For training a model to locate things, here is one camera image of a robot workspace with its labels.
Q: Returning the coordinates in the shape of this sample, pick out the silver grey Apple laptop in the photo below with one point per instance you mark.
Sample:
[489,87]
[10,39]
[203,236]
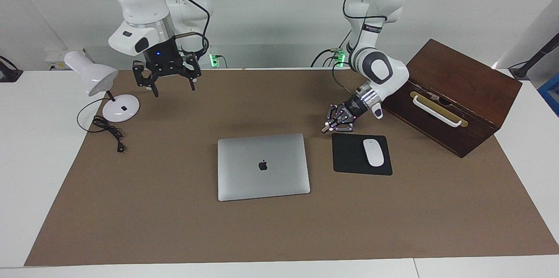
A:
[262,182]

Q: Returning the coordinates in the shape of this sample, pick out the blue crate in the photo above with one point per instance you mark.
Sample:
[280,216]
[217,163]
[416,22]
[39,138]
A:
[551,94]

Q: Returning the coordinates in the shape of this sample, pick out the white power strip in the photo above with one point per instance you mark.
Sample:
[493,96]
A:
[54,56]

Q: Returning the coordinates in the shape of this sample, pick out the black clamp stand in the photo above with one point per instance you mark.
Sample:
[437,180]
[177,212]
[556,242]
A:
[8,74]

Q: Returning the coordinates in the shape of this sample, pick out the white computer mouse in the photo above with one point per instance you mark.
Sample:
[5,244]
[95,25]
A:
[373,152]

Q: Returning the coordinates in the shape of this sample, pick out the brown paper table mat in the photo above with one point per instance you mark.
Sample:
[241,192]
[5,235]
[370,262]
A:
[174,225]

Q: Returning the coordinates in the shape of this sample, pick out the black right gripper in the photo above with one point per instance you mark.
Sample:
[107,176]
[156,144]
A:
[162,57]

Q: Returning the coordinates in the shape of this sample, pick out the white desk lamp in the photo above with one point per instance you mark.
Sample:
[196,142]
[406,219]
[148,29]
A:
[94,74]

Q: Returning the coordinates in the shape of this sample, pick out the black tripod pole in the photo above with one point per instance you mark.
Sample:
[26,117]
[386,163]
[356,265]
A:
[539,54]

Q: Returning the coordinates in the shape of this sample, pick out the black mouse pad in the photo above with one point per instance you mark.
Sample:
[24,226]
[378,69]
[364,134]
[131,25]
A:
[347,155]

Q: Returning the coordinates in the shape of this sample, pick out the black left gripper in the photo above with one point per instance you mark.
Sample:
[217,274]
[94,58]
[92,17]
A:
[354,106]

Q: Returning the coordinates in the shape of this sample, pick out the dark brown wooden box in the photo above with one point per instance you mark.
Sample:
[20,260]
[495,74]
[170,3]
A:
[463,72]

